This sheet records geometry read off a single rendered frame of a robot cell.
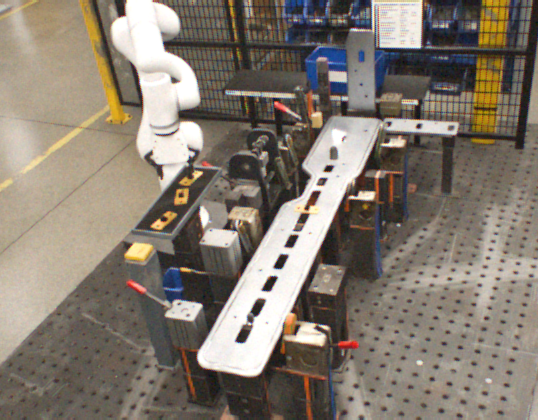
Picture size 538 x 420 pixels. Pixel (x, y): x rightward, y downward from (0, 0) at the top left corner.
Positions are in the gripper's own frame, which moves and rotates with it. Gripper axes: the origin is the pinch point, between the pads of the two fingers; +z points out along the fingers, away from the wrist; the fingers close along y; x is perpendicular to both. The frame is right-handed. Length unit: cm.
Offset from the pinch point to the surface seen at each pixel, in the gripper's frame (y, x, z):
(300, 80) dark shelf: 42, 106, 22
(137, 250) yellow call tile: -10.4, -25.0, 8.8
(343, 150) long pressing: 55, 45, 25
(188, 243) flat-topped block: 0.0, -5.8, 22.6
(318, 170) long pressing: 44, 33, 25
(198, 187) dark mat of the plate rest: 4.9, 4.7, 8.7
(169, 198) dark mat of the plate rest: -3.9, 0.0, 8.7
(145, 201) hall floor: -62, 178, 125
